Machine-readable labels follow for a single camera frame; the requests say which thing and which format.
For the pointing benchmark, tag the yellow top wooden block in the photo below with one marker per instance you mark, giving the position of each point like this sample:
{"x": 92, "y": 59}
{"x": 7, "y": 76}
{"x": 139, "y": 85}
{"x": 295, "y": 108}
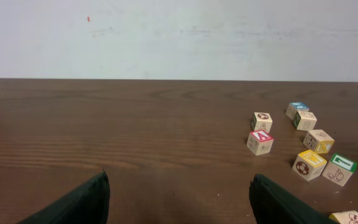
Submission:
{"x": 309, "y": 165}

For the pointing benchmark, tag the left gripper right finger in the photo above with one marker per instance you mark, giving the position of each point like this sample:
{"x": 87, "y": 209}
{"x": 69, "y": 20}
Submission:
{"x": 273, "y": 204}

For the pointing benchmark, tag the red letter A block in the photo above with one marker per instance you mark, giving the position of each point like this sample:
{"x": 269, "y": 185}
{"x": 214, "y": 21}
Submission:
{"x": 259, "y": 142}

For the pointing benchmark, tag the soccer ball picture block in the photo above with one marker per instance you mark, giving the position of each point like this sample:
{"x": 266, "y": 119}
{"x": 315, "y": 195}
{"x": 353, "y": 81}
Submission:
{"x": 262, "y": 121}

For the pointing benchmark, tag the yellow sided picture block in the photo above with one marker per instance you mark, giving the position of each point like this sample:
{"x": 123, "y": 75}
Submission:
{"x": 318, "y": 141}

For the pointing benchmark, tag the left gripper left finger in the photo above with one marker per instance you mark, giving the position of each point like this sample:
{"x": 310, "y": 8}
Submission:
{"x": 86, "y": 204}

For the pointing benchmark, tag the plain block beside blue block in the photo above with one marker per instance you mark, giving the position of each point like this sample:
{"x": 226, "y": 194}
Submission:
{"x": 304, "y": 120}

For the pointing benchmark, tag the plain front wooden block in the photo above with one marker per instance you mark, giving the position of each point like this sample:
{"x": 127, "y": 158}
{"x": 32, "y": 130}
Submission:
{"x": 348, "y": 217}

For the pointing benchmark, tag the blue top wooden block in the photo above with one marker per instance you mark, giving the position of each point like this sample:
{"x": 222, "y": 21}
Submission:
{"x": 294, "y": 107}

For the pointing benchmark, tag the green number 7 block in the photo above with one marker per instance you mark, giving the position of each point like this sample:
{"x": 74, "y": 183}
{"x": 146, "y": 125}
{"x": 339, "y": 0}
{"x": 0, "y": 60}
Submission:
{"x": 339, "y": 169}

